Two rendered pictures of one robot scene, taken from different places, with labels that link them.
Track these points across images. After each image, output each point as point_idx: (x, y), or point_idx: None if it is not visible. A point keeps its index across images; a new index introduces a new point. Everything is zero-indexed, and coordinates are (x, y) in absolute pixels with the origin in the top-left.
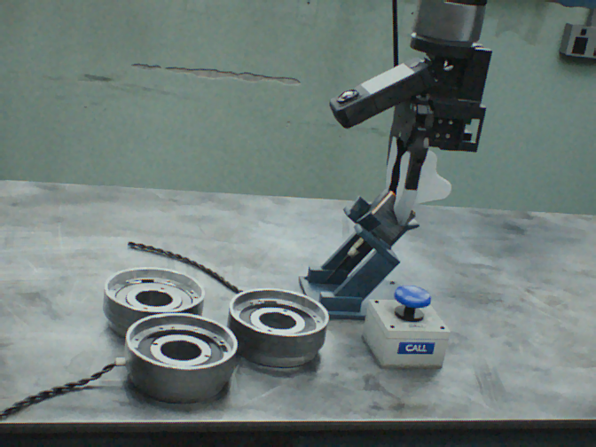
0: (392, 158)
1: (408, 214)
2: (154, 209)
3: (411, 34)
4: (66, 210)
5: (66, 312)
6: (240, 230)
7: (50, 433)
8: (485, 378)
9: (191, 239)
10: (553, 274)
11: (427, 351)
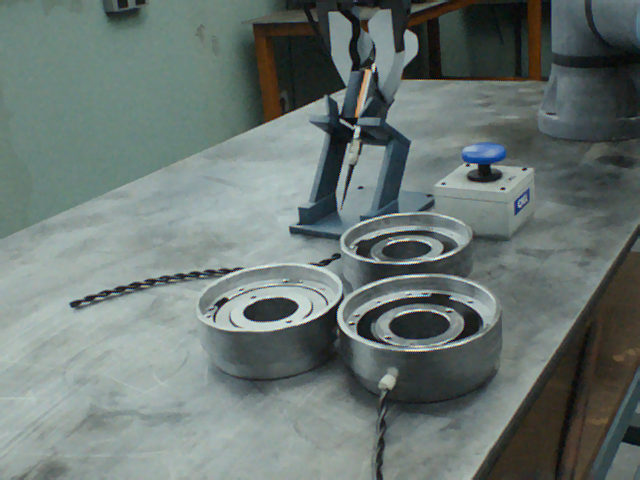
0: (341, 36)
1: (398, 84)
2: (15, 267)
3: None
4: None
5: (174, 404)
6: (142, 231)
7: None
8: (567, 200)
9: (119, 265)
10: (418, 127)
11: (527, 200)
